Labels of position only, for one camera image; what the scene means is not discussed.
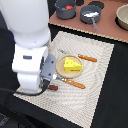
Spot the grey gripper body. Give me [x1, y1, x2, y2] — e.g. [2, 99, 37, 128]
[40, 53, 58, 91]

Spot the yellow toy cheese wedge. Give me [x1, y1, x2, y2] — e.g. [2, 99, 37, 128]
[64, 58, 82, 71]

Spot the grey pot with handles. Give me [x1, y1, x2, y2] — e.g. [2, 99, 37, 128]
[55, 0, 76, 19]

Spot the white and blue toy fish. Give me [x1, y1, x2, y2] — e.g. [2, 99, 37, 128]
[84, 12, 99, 17]

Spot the brown toy sausage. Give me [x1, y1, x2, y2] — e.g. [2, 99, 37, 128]
[48, 85, 58, 91]

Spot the red toy tomato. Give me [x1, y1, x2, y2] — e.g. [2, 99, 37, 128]
[65, 5, 73, 10]

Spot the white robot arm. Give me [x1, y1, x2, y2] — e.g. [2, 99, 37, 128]
[0, 0, 51, 92]

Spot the round wooden plate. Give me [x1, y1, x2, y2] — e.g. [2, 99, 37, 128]
[56, 55, 82, 78]

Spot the beige woven placemat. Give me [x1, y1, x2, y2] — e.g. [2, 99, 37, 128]
[15, 31, 114, 128]

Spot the brown toy stove board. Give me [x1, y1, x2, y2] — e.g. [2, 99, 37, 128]
[49, 0, 128, 43]

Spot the black burner disc right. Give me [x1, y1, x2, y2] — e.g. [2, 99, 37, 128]
[88, 1, 104, 9]

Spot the beige bowl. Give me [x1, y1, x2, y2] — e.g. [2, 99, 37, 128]
[116, 4, 128, 30]

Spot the knife with wooden handle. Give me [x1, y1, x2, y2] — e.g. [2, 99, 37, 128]
[53, 74, 87, 90]

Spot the fork with wooden handle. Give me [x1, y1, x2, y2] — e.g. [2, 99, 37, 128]
[58, 49, 97, 62]

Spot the grey saucepan with handle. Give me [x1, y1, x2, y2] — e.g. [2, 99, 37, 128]
[80, 5, 101, 30]

